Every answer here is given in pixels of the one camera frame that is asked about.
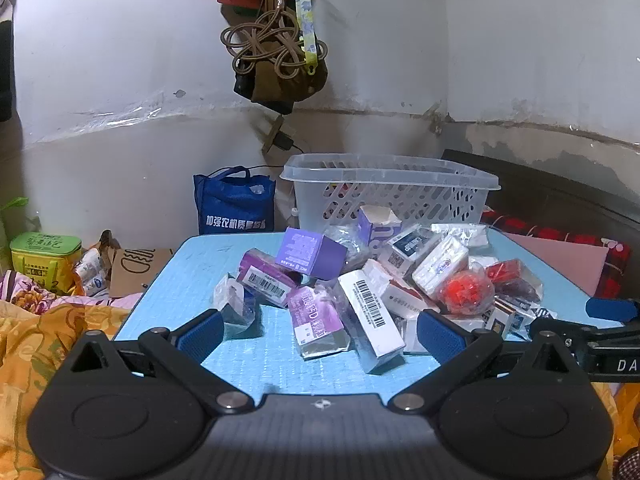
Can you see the green tin box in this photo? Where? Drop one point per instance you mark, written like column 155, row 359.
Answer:
column 45, row 255

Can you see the white purple carton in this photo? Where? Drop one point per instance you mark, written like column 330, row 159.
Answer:
column 377, row 225

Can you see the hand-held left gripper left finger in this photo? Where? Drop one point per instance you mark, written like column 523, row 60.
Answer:
column 200, row 335

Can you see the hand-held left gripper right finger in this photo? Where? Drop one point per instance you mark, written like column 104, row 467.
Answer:
column 440, row 335

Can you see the purple cardboard box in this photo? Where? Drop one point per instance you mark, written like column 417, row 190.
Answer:
column 310, row 252

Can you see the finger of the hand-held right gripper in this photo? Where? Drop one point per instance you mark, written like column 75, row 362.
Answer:
column 595, row 332
column 612, row 308

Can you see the red item in clear packet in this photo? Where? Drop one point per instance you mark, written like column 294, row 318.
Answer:
column 515, row 280

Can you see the dark blue white box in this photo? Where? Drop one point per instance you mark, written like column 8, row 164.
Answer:
column 407, row 250

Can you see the purple barcode box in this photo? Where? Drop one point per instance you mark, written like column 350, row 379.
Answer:
column 265, row 275

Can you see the blue tote bag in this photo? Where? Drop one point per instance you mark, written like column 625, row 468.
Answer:
column 232, row 210

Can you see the brown hanging bag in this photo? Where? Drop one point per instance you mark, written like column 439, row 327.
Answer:
column 290, row 85

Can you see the red ball in plastic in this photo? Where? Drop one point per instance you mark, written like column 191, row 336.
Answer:
column 465, row 292

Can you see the pink cardboard box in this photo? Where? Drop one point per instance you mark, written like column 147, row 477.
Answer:
column 560, row 260

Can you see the red plaid cloth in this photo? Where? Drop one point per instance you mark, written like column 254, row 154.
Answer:
column 550, row 234

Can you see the pack of small white bottles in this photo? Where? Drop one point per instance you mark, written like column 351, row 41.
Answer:
column 92, row 272

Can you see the flat clear plastic packet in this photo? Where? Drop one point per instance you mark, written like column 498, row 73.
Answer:
column 460, row 232

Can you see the purple clear-wrapped box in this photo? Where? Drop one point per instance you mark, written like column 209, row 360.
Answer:
column 312, row 320

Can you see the brown cardboard box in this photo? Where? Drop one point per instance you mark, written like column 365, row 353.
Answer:
column 140, row 267

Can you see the white plastic basket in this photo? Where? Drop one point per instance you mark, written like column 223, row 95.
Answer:
column 400, row 195

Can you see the orange floral blanket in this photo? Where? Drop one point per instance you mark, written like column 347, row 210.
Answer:
column 40, row 340

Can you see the white box blue print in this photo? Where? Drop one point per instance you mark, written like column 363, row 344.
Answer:
column 442, row 265

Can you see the wall power plug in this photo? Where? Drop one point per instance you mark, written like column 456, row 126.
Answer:
column 275, row 132

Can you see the small clear plastic packet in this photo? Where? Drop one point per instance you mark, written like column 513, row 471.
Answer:
column 235, row 300

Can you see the white box red stripe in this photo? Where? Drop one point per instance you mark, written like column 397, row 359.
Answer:
column 385, row 280

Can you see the dark wooden headboard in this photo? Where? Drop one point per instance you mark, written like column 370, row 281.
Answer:
column 565, row 195

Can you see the long white barcode box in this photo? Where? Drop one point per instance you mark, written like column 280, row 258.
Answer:
column 372, row 320

